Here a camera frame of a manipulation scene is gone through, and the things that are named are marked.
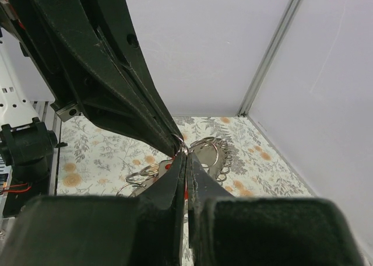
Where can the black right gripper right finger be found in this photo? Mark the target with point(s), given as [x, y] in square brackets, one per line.
[229, 230]

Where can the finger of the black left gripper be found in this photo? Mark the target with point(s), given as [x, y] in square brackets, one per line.
[111, 78]
[45, 30]

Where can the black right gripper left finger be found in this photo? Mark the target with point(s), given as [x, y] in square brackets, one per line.
[100, 230]

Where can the floral tablecloth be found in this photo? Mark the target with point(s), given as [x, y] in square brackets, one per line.
[97, 162]

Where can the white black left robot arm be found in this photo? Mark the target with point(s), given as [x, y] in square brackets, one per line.
[27, 145]

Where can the key with red tag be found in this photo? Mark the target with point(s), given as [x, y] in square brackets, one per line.
[178, 166]

